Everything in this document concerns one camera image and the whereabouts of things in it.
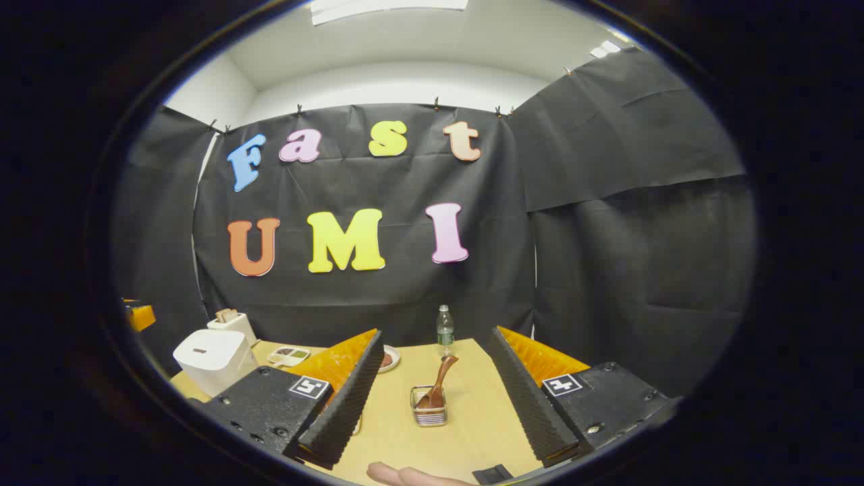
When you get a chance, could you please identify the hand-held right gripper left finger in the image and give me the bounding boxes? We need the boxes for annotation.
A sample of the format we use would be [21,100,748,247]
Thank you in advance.
[199,329,384,471]

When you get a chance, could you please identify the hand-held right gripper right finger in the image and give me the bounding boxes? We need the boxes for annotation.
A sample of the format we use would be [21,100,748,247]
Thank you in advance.
[487,326,681,468]

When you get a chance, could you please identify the black backdrop cloth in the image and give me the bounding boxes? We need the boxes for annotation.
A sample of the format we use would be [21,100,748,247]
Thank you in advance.
[111,47,757,399]

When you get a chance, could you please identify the clear plastic water bottle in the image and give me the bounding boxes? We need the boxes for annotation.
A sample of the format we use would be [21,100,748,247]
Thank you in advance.
[436,304,455,357]

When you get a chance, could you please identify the white toaster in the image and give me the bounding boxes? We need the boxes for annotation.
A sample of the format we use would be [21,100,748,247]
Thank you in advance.
[207,308,258,347]

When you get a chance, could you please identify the white divided condiment dish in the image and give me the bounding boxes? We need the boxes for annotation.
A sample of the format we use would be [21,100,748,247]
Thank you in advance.
[268,346,311,368]

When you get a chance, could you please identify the white rice cooker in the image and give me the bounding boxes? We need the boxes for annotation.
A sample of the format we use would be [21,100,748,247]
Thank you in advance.
[173,329,259,398]

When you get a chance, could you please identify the brown wooden spoon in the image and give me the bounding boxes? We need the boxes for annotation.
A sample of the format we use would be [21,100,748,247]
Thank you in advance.
[416,356,460,410]

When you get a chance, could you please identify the metal wire chopstick holder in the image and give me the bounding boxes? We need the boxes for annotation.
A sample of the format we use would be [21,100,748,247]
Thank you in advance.
[410,385,449,427]

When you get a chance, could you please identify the large ceiling light panel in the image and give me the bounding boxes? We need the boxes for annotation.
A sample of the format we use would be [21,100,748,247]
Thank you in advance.
[310,0,468,26]

